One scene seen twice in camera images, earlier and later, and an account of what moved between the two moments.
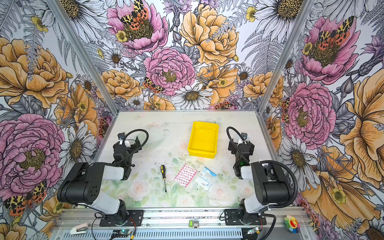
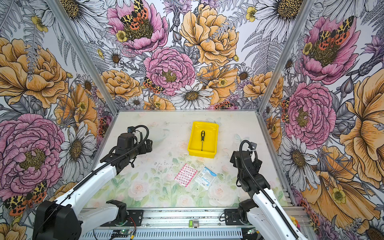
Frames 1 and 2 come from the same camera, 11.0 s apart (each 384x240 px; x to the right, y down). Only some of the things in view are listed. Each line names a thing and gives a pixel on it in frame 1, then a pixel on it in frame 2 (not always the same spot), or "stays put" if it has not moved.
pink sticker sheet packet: x=186 y=175 stays put
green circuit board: x=121 y=233 stays put
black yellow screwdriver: x=162 y=169 → x=202 y=138
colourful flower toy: x=292 y=224 stays put
